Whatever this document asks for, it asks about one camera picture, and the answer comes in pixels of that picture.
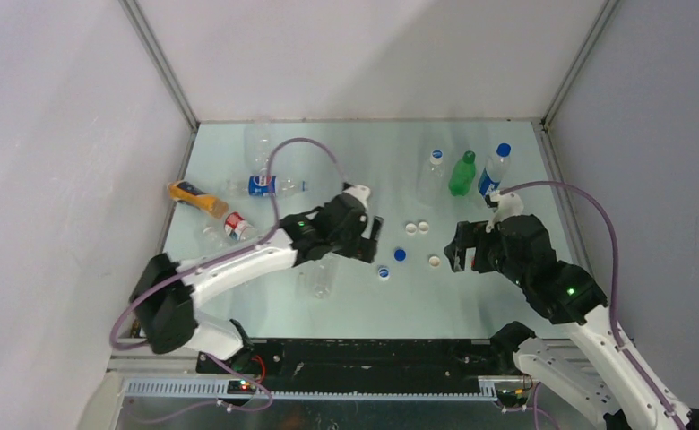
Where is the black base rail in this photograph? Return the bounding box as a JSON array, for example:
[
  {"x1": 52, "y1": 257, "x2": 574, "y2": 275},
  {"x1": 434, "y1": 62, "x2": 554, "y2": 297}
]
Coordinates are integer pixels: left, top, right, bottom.
[{"x1": 196, "y1": 338, "x2": 534, "y2": 393}]

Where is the orange bottle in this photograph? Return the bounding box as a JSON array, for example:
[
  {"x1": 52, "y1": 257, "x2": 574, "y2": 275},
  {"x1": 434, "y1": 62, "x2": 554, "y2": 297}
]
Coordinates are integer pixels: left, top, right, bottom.
[{"x1": 167, "y1": 180, "x2": 229, "y2": 219}]

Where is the clear bottle with blue label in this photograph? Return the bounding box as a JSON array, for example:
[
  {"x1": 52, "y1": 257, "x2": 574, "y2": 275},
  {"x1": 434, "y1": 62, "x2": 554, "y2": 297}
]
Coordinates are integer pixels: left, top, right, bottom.
[{"x1": 220, "y1": 174, "x2": 308, "y2": 198}]

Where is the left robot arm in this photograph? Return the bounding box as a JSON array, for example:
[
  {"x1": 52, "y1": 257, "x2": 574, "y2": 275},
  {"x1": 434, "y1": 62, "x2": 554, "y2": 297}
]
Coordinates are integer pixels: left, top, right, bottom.
[{"x1": 129, "y1": 185, "x2": 384, "y2": 374}]

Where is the clear bottle with red ring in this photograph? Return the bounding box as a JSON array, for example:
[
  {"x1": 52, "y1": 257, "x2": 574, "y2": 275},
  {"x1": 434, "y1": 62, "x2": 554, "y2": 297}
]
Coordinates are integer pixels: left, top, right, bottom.
[{"x1": 202, "y1": 211, "x2": 259, "y2": 247}]

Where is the clear ribbed plastic bottle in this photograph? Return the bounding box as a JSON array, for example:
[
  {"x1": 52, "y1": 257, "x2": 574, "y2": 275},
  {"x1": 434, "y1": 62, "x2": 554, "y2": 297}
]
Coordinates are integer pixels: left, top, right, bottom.
[{"x1": 416, "y1": 149, "x2": 444, "y2": 206}]

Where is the clear crushed plastic bottle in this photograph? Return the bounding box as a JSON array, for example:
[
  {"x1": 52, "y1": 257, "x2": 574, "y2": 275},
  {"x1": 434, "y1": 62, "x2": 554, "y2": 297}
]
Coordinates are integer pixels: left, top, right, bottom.
[{"x1": 477, "y1": 150, "x2": 511, "y2": 198}]

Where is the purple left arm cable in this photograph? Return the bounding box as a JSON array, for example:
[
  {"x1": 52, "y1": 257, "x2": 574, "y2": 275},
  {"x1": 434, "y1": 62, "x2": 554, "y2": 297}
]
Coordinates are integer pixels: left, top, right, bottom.
[{"x1": 109, "y1": 137, "x2": 350, "y2": 414}]

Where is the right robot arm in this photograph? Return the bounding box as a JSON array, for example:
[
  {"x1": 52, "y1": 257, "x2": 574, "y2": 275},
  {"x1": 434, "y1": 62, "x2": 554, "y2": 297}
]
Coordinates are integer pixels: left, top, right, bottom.
[{"x1": 444, "y1": 215, "x2": 699, "y2": 429}]

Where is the small clear plastic bottle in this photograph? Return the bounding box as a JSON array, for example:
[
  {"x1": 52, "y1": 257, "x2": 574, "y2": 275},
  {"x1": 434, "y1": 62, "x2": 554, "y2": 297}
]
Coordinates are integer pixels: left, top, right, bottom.
[{"x1": 299, "y1": 254, "x2": 339, "y2": 299}]

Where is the green plastic bottle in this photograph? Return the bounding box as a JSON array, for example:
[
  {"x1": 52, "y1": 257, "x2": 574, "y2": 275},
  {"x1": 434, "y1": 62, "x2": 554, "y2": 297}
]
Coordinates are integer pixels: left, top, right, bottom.
[{"x1": 448, "y1": 157, "x2": 476, "y2": 197}]

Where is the green bottle cap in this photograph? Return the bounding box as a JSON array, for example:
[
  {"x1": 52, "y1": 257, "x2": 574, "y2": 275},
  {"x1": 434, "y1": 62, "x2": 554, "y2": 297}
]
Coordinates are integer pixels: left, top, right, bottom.
[{"x1": 462, "y1": 150, "x2": 476, "y2": 164}]

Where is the white blue labelled bottle cap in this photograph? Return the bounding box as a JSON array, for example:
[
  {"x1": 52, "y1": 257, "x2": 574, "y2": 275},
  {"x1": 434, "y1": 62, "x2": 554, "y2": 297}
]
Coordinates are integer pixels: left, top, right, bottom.
[{"x1": 377, "y1": 266, "x2": 391, "y2": 281}]

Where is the white cable duct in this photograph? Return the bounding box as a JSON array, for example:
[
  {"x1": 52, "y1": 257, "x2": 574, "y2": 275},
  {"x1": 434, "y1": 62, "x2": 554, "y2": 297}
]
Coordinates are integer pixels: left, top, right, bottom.
[{"x1": 124, "y1": 378, "x2": 497, "y2": 401}]

